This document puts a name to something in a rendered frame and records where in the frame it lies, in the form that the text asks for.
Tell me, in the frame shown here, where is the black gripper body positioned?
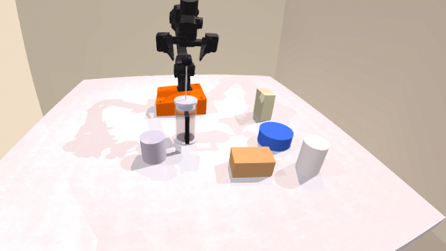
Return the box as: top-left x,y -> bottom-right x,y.
156,31 -> 219,52

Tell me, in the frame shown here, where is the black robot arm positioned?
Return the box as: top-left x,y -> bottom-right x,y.
169,0 -> 203,91

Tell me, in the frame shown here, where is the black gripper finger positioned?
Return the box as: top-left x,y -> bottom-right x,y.
162,36 -> 174,61
199,37 -> 212,61

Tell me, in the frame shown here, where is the blue short cylinder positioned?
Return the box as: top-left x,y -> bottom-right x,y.
257,122 -> 293,152

